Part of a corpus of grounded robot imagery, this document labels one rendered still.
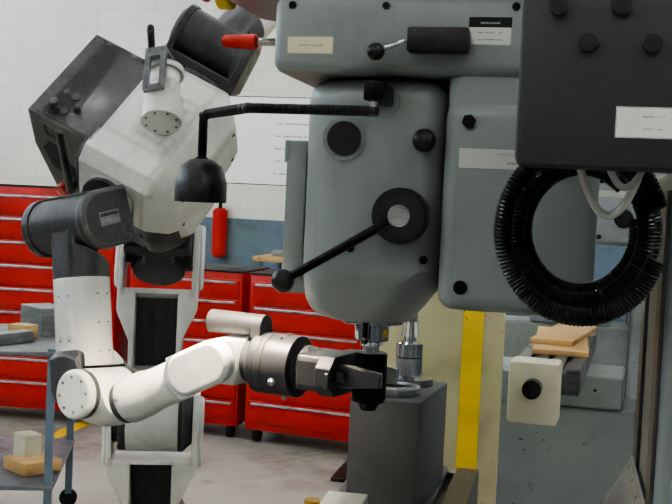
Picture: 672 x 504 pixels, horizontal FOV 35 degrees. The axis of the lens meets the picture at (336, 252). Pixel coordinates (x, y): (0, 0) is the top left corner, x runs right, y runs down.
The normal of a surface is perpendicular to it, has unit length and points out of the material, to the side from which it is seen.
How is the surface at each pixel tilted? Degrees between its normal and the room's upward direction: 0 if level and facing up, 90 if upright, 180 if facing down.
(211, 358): 92
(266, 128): 90
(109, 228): 80
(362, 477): 90
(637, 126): 90
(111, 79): 57
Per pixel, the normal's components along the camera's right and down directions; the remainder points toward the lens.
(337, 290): -0.21, 0.50
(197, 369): -0.46, 0.07
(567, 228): -0.22, 0.04
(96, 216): 0.84, -0.11
